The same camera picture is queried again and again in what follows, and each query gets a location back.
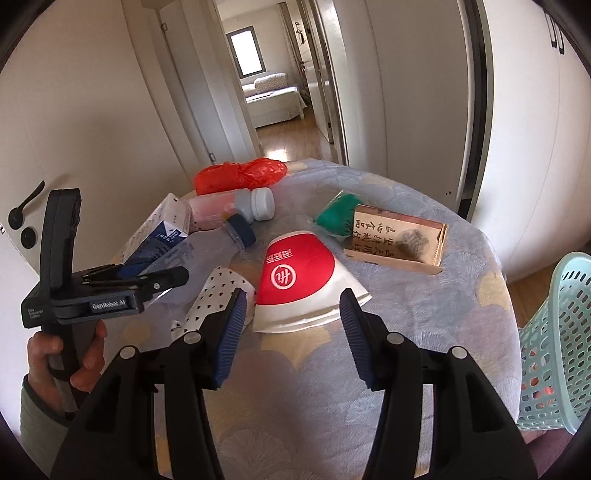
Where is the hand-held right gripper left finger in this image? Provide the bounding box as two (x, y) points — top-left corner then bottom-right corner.
(50, 287), (250, 480)

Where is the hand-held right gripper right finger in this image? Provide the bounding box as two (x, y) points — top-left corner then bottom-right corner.
(339, 287), (539, 480)

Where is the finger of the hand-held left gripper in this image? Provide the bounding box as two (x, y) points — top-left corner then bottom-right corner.
(82, 266), (190, 292)
(82, 263), (139, 278)

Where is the clear plastic bottle blue cap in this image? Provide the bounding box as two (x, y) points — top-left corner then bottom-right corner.
(139, 213), (257, 305)

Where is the polka dot paper cup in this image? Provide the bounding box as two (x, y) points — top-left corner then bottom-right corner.
(171, 266), (257, 344)

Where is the white and blue carton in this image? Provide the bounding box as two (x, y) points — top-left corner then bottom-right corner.
(124, 193), (194, 268)

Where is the pink bottle with white cap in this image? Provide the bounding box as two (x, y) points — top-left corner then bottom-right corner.
(187, 186), (276, 230)

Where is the brown cardboard box with calligraphy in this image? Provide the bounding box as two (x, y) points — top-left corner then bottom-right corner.
(343, 205), (450, 277)

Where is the green mesh scourer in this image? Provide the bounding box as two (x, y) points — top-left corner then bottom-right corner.
(310, 191), (363, 239)

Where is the red plastic bag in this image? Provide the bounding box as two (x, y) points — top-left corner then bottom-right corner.
(193, 158), (288, 197)

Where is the teal plastic laundry basket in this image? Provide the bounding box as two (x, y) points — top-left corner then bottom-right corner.
(516, 251), (591, 435)

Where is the person's left forearm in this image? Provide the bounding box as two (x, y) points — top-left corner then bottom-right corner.
(19, 373), (72, 446)

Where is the person's left hand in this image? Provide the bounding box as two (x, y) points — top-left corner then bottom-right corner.
(27, 320), (108, 394)

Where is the patterned tablecloth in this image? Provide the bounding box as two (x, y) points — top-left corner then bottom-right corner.
(111, 157), (529, 480)

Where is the white sofa in far room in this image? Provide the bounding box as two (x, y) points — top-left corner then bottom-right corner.
(242, 71), (306, 129)

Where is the window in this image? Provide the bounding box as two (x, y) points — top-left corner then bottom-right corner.
(226, 28), (269, 78)

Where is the white wardrobe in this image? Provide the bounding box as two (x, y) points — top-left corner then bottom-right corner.
(475, 0), (591, 282)

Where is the black door handle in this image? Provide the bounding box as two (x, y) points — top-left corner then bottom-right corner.
(8, 180), (46, 230)

